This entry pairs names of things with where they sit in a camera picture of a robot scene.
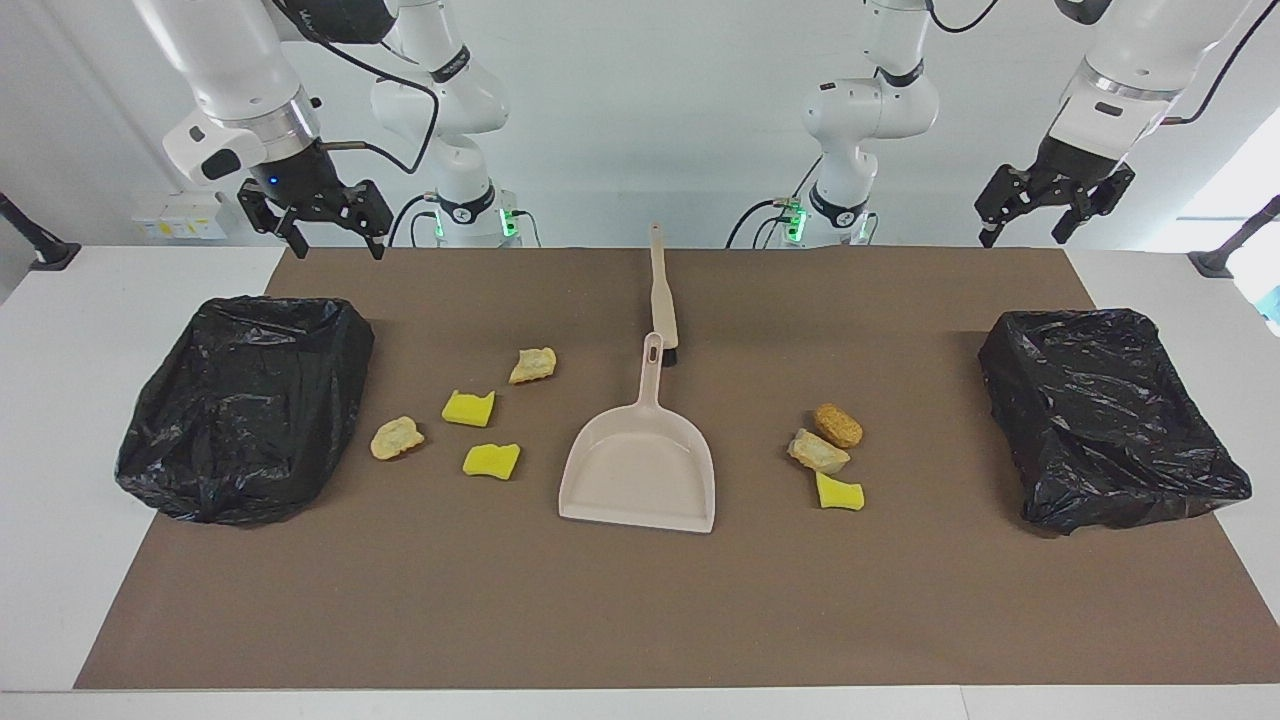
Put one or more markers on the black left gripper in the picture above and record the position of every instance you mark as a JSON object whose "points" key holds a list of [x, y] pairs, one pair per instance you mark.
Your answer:
{"points": [[1070, 170]]}

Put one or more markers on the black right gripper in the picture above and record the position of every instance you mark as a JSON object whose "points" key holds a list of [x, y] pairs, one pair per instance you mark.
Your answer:
{"points": [[300, 175]]}

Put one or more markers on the beige scrap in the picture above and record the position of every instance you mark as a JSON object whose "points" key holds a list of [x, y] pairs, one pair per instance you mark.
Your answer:
{"points": [[533, 365], [397, 438]]}

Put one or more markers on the yellow sponge piece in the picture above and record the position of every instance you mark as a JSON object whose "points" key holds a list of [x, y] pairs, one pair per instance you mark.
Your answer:
{"points": [[468, 408], [492, 460]]}

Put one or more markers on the brown bread roll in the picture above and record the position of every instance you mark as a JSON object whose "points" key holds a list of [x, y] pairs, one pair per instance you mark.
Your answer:
{"points": [[838, 425]]}

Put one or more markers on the yellow sponge green backing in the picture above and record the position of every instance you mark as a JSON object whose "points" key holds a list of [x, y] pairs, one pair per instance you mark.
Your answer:
{"points": [[839, 492]]}

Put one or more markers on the beige brush black bristles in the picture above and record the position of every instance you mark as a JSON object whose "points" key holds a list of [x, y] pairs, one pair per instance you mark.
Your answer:
{"points": [[660, 290]]}

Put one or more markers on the beige plastic dustpan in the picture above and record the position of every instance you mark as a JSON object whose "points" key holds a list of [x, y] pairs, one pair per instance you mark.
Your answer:
{"points": [[640, 470]]}

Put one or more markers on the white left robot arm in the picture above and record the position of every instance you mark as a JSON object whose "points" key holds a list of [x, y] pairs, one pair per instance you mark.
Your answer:
{"points": [[870, 110]]}

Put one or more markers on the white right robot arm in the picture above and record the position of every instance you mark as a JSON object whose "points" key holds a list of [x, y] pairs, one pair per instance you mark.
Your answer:
{"points": [[230, 60]]}

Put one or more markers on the black bag lined bin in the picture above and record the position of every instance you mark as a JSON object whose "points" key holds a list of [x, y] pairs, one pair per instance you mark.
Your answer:
{"points": [[1100, 420], [240, 420]]}

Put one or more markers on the black clamp stand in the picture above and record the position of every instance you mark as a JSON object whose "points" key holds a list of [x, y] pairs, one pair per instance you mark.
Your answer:
{"points": [[1215, 262], [55, 255]]}

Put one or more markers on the light blue object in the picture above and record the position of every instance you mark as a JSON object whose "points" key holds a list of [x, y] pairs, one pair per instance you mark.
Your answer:
{"points": [[1273, 305]]}

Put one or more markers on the brown table mat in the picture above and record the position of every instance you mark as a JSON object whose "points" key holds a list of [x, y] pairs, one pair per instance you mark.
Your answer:
{"points": [[640, 600]]}

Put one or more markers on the white wall socket box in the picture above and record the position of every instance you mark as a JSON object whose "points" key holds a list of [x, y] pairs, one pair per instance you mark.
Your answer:
{"points": [[180, 215]]}

